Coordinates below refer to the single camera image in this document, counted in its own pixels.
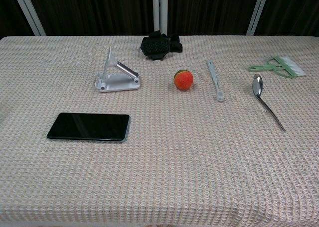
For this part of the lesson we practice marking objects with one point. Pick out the green brush white bristles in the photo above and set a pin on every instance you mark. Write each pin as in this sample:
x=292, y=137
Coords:
x=281, y=69

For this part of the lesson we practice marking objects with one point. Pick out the beige woven tablecloth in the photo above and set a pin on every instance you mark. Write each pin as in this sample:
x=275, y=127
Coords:
x=159, y=167

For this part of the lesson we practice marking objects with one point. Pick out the orange and green ball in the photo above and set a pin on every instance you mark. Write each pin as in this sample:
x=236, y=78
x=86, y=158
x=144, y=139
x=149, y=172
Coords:
x=184, y=80

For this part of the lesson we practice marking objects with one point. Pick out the white folding phone stand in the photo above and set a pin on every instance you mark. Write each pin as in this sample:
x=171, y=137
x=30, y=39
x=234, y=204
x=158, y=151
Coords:
x=117, y=81

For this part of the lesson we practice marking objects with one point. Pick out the white metal frame post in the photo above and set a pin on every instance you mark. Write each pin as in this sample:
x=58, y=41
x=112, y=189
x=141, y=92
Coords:
x=30, y=13
x=258, y=13
x=160, y=10

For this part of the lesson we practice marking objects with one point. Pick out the metal spoon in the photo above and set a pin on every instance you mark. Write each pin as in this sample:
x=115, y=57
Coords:
x=257, y=85

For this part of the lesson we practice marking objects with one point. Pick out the black smartphone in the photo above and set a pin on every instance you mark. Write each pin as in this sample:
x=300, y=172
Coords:
x=87, y=126

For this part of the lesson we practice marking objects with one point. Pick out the dark pleated curtain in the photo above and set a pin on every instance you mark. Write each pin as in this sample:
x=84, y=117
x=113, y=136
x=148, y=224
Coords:
x=10, y=13
x=99, y=10
x=209, y=10
x=294, y=10

